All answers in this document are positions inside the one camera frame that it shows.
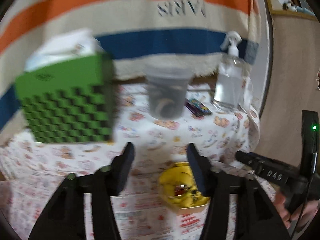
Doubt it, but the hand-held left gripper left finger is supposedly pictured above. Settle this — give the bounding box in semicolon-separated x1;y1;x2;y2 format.
28;142;135;240

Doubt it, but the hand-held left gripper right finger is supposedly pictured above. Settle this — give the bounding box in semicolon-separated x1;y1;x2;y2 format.
187;143;292;240

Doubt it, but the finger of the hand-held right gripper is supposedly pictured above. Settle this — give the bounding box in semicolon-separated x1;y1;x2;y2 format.
236;151;260;173

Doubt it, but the tan cardboard jewelry box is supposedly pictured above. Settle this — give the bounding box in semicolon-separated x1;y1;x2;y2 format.
159;162;212;215

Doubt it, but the person's right hand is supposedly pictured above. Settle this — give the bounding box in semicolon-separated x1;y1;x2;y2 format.
274;192;320;229

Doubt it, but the red gold pendant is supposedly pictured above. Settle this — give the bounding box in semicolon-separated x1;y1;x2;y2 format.
174;184;192;197

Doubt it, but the yellow cloth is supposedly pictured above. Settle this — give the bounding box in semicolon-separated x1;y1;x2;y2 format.
159;162;210;208

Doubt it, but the printed bear pattern cloth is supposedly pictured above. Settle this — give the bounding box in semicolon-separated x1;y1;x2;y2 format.
0;82;278;240

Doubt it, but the purple packet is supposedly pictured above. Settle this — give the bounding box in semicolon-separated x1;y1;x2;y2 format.
184;98;213;117

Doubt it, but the wooden cabinet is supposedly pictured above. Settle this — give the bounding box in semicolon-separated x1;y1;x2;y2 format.
260;0;320;160

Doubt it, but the green black checkered box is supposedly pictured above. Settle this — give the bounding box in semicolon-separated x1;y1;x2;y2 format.
14;52;117;144

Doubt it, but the clear spray bottle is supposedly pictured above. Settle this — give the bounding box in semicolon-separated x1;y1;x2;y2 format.
212;31;250;110

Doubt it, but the clear plastic container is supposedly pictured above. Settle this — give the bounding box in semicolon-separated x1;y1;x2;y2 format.
145;64;193;120

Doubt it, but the white paper stack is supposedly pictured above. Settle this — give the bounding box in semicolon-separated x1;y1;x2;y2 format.
25;29;103;73

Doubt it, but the striped blanket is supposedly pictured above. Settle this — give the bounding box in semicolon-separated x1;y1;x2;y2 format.
0;0;260;133

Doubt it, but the black cable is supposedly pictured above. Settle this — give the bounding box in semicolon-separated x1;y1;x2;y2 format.
291;154;315;239

